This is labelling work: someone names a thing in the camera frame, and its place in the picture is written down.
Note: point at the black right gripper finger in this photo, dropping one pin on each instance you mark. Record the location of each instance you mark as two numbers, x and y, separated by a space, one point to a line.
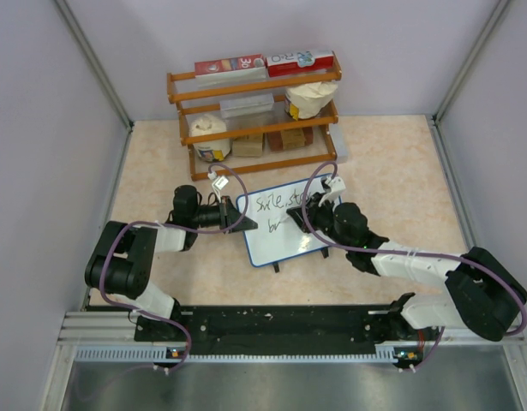
299 222
299 213

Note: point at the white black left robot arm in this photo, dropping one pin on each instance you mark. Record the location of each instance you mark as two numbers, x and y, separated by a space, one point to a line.
122 260

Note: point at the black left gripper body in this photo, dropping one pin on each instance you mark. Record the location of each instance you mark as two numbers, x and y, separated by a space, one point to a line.
224 223

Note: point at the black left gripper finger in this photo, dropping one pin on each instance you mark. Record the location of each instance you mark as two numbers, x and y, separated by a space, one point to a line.
232 213
246 224

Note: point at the grey slotted cable duct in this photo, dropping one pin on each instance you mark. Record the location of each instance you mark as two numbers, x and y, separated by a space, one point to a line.
162 354

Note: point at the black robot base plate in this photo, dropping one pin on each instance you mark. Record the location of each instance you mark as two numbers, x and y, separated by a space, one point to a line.
277 330

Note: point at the grey block beside rack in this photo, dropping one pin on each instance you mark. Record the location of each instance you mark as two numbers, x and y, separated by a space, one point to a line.
339 142

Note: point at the beige sponge stack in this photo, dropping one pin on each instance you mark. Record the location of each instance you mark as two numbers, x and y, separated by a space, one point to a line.
249 145

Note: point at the orange wooden shelf rack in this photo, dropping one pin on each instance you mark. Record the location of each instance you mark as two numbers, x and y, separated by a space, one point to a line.
321 150

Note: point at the blue framed whiteboard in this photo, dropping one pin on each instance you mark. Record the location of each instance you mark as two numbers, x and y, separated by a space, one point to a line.
268 244

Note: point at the silver metal box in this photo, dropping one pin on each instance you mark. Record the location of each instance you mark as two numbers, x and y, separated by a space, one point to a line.
246 106

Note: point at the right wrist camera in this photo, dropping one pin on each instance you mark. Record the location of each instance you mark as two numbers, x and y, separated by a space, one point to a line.
333 187

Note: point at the metal whiteboard stand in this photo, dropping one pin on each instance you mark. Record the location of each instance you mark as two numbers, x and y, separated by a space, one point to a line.
320 253

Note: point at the red white wrap box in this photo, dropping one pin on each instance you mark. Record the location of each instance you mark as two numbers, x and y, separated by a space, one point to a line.
298 62

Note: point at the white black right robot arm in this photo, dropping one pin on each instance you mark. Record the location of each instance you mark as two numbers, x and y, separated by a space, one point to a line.
475 290

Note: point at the brown sponge stack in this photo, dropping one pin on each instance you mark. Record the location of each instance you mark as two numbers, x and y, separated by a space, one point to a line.
290 139

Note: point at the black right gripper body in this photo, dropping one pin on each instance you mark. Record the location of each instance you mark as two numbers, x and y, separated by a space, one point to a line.
321 217

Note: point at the red foil wrap box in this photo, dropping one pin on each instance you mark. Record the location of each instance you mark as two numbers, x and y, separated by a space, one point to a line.
230 70

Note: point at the cream bag upper shelf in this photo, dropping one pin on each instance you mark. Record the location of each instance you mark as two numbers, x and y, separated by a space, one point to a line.
307 100

